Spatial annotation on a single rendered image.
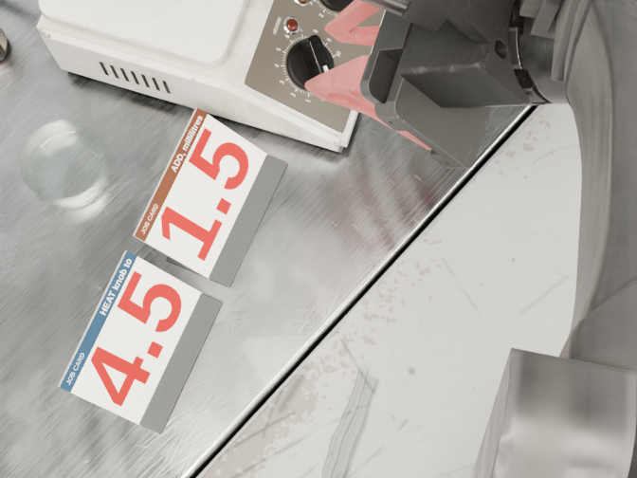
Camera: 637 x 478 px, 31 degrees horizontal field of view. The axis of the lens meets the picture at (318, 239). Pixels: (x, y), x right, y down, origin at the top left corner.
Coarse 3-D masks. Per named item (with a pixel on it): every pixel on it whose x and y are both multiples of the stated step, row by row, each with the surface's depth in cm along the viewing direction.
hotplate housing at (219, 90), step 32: (256, 0) 71; (64, 32) 71; (256, 32) 71; (64, 64) 75; (96, 64) 73; (128, 64) 71; (160, 64) 71; (192, 64) 70; (224, 64) 70; (160, 96) 75; (192, 96) 73; (224, 96) 71; (256, 96) 71; (288, 128) 73; (320, 128) 73; (352, 128) 74
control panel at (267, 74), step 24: (288, 0) 72; (312, 0) 73; (264, 24) 71; (312, 24) 73; (360, 24) 74; (264, 48) 71; (288, 48) 72; (336, 48) 73; (360, 48) 74; (264, 72) 71; (288, 96) 71; (312, 96) 72; (336, 120) 73
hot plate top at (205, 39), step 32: (64, 0) 69; (96, 0) 69; (128, 0) 69; (160, 0) 69; (192, 0) 69; (224, 0) 69; (96, 32) 69; (128, 32) 69; (160, 32) 69; (192, 32) 69; (224, 32) 69
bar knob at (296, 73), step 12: (312, 36) 70; (300, 48) 71; (312, 48) 70; (324, 48) 72; (288, 60) 71; (300, 60) 72; (312, 60) 71; (324, 60) 71; (288, 72) 71; (300, 72) 72; (312, 72) 71; (300, 84) 71
